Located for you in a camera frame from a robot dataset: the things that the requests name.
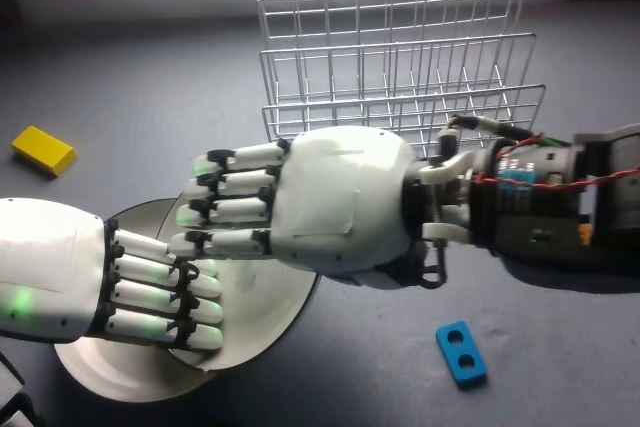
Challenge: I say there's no blue block with two holes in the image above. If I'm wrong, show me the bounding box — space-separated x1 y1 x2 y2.
434 319 489 391

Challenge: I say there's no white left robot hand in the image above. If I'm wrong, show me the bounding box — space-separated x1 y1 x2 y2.
0 196 225 352

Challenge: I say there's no yellow wooden block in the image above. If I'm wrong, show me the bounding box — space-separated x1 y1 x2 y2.
10 125 79 181

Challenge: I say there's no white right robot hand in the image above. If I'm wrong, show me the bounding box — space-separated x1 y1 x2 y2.
171 125 427 291

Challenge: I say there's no silver wire dish rack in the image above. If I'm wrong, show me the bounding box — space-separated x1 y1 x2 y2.
252 0 547 159

